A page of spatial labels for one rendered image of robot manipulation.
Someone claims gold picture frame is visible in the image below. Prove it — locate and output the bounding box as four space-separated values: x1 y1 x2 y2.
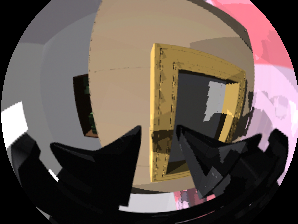
150 43 246 183

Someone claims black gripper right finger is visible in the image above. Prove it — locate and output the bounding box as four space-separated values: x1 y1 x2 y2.
176 125 262 200

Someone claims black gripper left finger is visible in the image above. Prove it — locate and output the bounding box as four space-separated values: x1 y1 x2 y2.
51 125 141 206

